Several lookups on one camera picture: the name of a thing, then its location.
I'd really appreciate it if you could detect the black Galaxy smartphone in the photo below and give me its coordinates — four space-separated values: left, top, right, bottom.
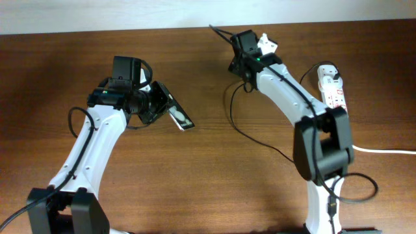
159 83 195 131

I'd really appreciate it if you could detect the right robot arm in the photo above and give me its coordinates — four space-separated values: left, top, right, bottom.
229 30 354 233

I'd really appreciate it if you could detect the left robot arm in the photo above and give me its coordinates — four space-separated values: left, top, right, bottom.
26 56 178 233

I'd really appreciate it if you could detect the black charging cable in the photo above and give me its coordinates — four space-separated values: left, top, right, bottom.
229 61 342 163

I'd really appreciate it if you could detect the white power strip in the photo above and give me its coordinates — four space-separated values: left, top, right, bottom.
317 64 349 113

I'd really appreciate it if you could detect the white charger plug adapter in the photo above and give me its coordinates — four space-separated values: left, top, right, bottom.
317 64 343 92

